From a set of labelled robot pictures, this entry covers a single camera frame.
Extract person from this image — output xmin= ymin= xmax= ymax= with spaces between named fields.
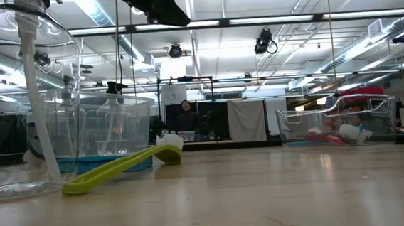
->
xmin=172 ymin=98 xmax=203 ymax=136

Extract round black spotlight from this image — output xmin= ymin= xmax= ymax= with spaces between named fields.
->
xmin=167 ymin=43 xmax=184 ymax=60

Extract white panel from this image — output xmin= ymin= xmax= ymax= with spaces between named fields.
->
xmin=264 ymin=97 xmax=290 ymax=138

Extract thin hanging cable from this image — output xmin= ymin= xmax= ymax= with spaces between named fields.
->
xmin=110 ymin=0 xmax=124 ymax=84
xmin=326 ymin=0 xmax=338 ymax=94

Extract grey hanging cloth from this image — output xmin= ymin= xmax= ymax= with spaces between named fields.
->
xmin=226 ymin=98 xmax=268 ymax=144

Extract black aluminium table frame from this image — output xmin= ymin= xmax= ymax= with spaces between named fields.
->
xmin=0 ymin=126 xmax=404 ymax=174

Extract large square clear plastic tub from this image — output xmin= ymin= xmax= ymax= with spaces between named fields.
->
xmin=25 ymin=83 xmax=159 ymax=165

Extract dark blue sponge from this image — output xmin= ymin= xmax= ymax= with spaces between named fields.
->
xmin=75 ymin=151 xmax=154 ymax=177

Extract clear soap bottle black pump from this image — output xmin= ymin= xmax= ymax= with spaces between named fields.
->
xmin=0 ymin=0 xmax=90 ymax=200
xmin=92 ymin=80 xmax=134 ymax=157

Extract black metal frame stand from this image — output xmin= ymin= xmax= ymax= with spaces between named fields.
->
xmin=155 ymin=74 xmax=218 ymax=145

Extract red dish brush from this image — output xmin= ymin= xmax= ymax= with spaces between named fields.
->
xmin=304 ymin=124 xmax=348 ymax=149

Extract red cabinet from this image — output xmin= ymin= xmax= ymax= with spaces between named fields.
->
xmin=339 ymin=85 xmax=386 ymax=99

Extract green dish brush white bristles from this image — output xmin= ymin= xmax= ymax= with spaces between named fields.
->
xmin=58 ymin=131 xmax=188 ymax=198

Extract small clear container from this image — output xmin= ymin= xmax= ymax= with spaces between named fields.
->
xmin=178 ymin=130 xmax=197 ymax=143

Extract black aluminium crossbeam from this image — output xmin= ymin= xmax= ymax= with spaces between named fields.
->
xmin=67 ymin=5 xmax=404 ymax=41

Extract black camera with cable loop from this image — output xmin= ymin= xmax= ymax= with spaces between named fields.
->
xmin=252 ymin=27 xmax=279 ymax=57

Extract black partition screen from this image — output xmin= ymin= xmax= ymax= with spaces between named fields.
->
xmin=164 ymin=99 xmax=232 ymax=145

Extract clear bin with handle cutouts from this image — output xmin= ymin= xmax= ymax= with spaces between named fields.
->
xmin=275 ymin=91 xmax=400 ymax=151

